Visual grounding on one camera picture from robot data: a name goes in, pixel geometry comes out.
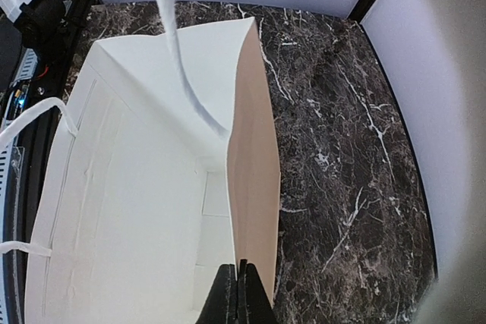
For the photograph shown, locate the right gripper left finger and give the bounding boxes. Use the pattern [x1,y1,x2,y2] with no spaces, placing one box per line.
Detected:
[198,264,238,324]

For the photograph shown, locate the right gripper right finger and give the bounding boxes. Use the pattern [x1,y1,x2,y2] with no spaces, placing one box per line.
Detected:
[237,261,274,324]

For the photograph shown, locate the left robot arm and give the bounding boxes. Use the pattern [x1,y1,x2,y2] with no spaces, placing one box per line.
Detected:
[1,0,65,50]

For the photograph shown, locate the brown paper bag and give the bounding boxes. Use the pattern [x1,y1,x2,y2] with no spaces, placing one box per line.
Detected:
[1,0,280,323]

